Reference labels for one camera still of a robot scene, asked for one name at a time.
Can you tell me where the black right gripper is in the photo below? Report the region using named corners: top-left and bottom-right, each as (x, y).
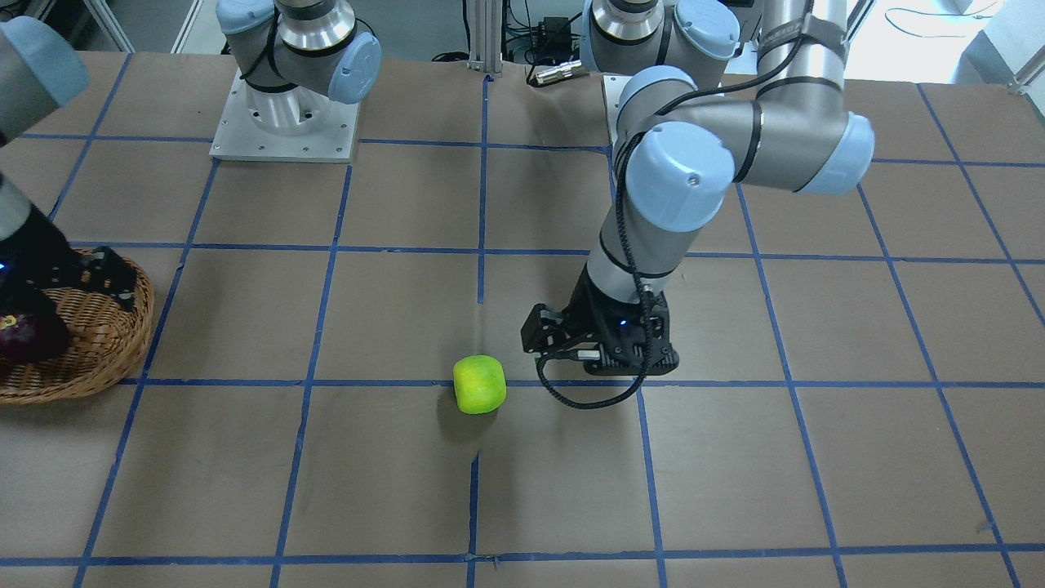
top-left (1, 208), bottom-right (138, 317)

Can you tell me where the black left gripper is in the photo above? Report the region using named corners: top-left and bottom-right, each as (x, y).
top-left (520, 269), bottom-right (680, 376)

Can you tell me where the green apple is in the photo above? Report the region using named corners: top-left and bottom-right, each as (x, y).
top-left (452, 354), bottom-right (507, 416)

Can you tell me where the dark red apple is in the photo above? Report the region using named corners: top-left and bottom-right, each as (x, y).
top-left (1, 312), bottom-right (70, 364)

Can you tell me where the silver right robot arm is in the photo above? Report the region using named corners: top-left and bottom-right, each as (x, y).
top-left (2, 1), bottom-right (381, 321)

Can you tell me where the woven wicker basket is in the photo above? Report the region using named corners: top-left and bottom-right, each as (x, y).
top-left (1, 256), bottom-right (154, 405)

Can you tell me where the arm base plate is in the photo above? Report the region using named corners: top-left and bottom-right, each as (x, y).
top-left (603, 75), bottom-right (647, 152)
top-left (210, 71), bottom-right (362, 164)

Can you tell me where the aluminium frame post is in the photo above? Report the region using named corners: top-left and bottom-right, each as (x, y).
top-left (464, 0), bottom-right (505, 78)

